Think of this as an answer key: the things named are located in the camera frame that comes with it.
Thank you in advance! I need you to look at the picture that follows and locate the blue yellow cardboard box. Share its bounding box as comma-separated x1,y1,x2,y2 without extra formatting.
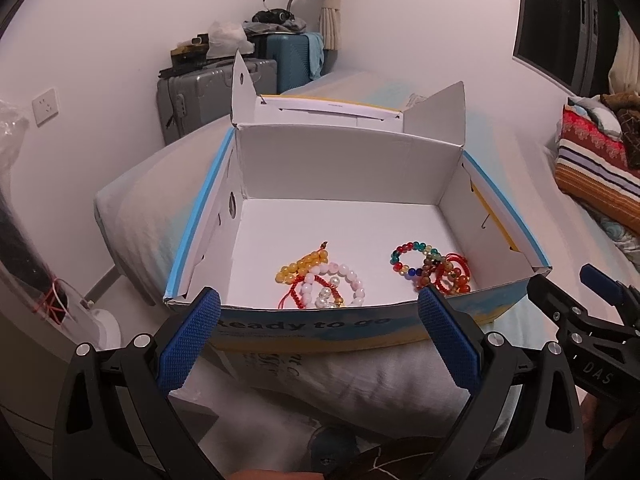
164,58,551,353

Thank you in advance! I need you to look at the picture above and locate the brown wooden bead bracelet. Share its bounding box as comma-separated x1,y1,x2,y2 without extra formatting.
413,251,461,291

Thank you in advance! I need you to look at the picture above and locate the yellow amber bead bracelet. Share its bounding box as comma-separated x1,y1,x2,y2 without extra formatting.
273,249,330,285

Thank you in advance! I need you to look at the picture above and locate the grey suitcase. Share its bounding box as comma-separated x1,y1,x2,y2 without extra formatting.
155,57,279,148

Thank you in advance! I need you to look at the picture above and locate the striped red orange pillow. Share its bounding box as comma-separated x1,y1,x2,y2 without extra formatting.
554,105,640,234

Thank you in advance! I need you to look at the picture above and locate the pink white bead bracelet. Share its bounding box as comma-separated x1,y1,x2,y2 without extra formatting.
298,261,369,308

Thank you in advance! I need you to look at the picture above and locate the red glass bead bracelet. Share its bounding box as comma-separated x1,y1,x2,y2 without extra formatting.
439,273,473,296

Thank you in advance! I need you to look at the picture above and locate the floral light pillow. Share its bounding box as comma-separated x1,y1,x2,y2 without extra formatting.
585,205,640,266

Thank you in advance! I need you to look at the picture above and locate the white wall socket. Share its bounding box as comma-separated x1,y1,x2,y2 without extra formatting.
32,88,60,127

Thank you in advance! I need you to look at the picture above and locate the red cord bracelet small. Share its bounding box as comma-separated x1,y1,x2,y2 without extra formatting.
274,240,329,310

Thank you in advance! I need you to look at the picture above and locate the teal suitcase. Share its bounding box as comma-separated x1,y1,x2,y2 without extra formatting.
265,32,324,93

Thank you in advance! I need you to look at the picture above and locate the white pearl necklace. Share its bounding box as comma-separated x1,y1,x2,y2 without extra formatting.
313,278,346,310

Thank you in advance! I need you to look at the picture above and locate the multicolour glass bead bracelet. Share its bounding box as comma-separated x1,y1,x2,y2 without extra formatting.
389,240,442,279

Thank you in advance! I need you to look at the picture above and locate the dark window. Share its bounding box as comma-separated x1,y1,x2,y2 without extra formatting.
514,0,620,96

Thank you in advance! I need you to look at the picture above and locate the beige curtain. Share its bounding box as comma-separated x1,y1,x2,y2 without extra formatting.
319,0,342,51

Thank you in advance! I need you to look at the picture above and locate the striped bed sheet mattress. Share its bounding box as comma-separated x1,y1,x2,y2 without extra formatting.
92,69,640,461

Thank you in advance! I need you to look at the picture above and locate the red braided cord bracelet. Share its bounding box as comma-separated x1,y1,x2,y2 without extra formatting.
432,251,473,296

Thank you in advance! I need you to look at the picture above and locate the brown blanket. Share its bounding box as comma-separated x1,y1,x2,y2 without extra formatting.
600,91,640,170

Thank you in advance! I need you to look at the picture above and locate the white plastic bag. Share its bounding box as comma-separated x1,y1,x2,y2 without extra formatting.
206,22,255,58

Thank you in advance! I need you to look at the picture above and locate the white grey small pillow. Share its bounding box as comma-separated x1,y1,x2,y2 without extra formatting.
567,96,622,141

